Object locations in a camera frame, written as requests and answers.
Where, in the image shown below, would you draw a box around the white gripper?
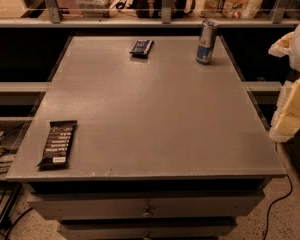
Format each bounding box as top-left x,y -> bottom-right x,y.
268,23 -> 300,143

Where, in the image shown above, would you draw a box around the redbull can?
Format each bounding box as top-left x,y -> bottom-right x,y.
196,19 -> 218,64

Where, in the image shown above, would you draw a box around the black rxbar chocolate bar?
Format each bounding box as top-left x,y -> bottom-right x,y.
37,120 -> 77,170

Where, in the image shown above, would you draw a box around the printed snack bag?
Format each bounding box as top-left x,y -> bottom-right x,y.
200,0 -> 263,19

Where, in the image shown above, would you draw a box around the grey drawer cabinet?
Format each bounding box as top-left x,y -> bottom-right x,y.
7,36 -> 285,240

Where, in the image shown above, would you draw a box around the dark blue snack bar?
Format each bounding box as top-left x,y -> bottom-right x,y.
130,40 -> 154,58

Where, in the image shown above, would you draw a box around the black backpack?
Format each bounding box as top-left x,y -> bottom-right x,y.
115,0 -> 196,18

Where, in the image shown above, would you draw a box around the round drawer knob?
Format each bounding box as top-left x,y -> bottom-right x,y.
143,207 -> 153,218

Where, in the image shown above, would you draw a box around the grey metal railing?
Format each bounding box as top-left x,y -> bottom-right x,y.
0,0 -> 300,28

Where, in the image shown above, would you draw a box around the black cable on right floor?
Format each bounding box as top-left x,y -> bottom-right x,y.
261,174 -> 294,240

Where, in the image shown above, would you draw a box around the black cables on left floor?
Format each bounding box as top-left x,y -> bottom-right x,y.
0,123 -> 34,240

